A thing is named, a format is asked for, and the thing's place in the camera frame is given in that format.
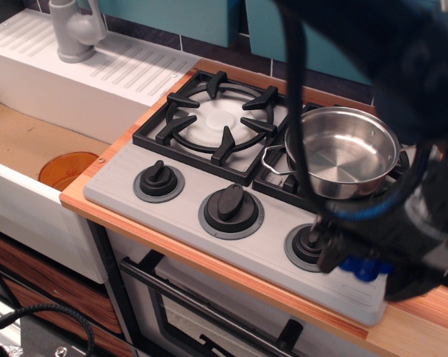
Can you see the oven door with black handle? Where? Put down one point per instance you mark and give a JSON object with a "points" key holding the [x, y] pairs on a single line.
{"points": [[144, 272]]}

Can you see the black stove knob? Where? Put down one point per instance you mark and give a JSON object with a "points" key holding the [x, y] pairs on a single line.
{"points": [[158, 183], [303, 248], [231, 213]]}

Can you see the black right burner grate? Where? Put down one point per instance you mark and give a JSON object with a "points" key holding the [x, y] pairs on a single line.
{"points": [[277, 177]]}

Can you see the wooden drawer fronts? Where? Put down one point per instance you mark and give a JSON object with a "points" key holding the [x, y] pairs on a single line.
{"points": [[29, 277]]}

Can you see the orange plastic plate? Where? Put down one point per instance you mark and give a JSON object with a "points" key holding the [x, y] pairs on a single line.
{"points": [[59, 172]]}

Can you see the blue toy blueberry cluster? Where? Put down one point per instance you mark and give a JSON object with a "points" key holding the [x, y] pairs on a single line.
{"points": [[366, 269]]}

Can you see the grey toy stove top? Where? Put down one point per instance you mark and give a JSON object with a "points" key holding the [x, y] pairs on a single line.
{"points": [[261, 255]]}

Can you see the black right stove knob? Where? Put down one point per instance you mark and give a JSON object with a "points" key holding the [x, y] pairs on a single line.
{"points": [[303, 248]]}

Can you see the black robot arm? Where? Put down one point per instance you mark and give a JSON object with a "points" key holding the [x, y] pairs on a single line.
{"points": [[402, 48]]}

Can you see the black burner grate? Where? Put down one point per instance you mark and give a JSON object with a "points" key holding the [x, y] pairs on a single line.
{"points": [[214, 128], [277, 177]]}

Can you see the black middle stove knob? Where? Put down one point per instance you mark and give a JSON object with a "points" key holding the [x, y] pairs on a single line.
{"points": [[231, 213]]}

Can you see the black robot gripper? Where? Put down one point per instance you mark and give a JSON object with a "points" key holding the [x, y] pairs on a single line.
{"points": [[407, 229]]}

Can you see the black left stove knob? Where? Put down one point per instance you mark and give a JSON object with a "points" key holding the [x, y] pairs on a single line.
{"points": [[158, 183]]}

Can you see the white toy sink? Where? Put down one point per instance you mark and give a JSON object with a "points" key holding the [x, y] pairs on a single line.
{"points": [[49, 107]]}

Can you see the black left burner grate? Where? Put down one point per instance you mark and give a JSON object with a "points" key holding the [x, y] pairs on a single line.
{"points": [[214, 128]]}

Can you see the stainless steel pot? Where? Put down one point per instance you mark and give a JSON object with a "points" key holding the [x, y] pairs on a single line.
{"points": [[349, 152]]}

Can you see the grey toy faucet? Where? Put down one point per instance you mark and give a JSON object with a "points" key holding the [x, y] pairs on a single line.
{"points": [[76, 33]]}

